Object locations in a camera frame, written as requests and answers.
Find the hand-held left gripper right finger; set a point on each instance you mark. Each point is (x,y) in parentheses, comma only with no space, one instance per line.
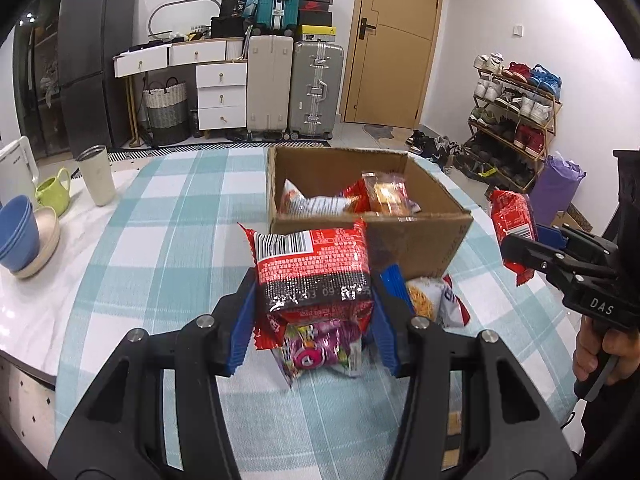
(387,325)

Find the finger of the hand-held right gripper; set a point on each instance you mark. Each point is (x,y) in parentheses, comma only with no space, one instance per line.
(552,236)
(535,257)

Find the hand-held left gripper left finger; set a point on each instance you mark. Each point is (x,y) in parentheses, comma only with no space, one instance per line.
(240,330)

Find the blue snack packet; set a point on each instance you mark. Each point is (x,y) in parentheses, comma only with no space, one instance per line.
(397,282)

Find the red noodle packet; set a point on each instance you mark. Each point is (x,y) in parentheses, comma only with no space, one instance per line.
(510,215)
(310,270)

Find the white crisps packet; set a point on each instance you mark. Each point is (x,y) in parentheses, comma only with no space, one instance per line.
(435,300)

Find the purple sweet potato packet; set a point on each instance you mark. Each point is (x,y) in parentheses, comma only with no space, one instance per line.
(320,352)

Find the orange bread packet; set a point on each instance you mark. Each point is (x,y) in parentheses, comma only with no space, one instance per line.
(392,195)

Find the red sausage packet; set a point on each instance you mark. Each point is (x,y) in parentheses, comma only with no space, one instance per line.
(356,194)

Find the white red snack bag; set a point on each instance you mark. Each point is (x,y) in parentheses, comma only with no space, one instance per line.
(310,204)

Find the person's right forearm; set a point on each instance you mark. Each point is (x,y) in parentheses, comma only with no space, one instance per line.
(612,422)

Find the person's right hand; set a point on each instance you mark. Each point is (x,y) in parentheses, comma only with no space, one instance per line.
(585,355)

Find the small cardboard box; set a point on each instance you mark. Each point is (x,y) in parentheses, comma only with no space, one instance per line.
(570,221)

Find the purple bag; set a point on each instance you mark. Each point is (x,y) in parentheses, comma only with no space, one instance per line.
(555,190)

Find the striped floor mat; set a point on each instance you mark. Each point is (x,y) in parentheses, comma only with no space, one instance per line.
(200,146)

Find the beige tumbler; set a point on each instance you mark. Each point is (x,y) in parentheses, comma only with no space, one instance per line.
(97,175)

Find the beige bowl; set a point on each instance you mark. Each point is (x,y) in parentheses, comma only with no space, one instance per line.
(47,240)

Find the dark bottle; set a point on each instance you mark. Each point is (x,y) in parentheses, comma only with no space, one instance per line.
(194,122)

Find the blue bowl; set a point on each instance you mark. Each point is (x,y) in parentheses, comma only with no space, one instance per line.
(17,222)
(22,260)

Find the woven basket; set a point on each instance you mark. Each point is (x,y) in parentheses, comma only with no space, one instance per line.
(166,110)

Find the green pitcher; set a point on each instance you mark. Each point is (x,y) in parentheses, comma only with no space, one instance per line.
(52,192)

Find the silver suitcase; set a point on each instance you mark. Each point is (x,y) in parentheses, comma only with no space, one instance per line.
(315,90)

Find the beige suitcase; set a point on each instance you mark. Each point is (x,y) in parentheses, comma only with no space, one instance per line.
(270,85)

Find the wooden door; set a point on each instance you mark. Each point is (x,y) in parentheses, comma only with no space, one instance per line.
(395,45)

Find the white drawer desk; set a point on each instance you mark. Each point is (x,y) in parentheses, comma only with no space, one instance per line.
(220,75)

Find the white kettle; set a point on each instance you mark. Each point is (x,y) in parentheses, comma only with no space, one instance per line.
(17,165)

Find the yellow black object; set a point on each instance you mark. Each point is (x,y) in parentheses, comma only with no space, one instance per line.
(196,36)

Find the yellow black shoe box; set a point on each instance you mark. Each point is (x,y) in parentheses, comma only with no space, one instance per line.
(316,34)

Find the black storage box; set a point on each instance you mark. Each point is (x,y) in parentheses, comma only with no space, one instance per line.
(227,27)

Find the dark grey fridge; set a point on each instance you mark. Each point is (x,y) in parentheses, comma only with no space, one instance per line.
(95,60)

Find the dark glass cabinet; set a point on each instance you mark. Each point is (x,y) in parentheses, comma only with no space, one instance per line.
(35,85)

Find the arched mirror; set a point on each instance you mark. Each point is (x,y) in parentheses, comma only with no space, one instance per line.
(152,17)

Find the black red shoe box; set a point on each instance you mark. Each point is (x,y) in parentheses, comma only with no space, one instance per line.
(315,7)

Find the light blue plastic bag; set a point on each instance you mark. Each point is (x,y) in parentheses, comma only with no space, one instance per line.
(251,4)

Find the black bag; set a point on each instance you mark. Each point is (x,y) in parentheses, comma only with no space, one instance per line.
(232,2)

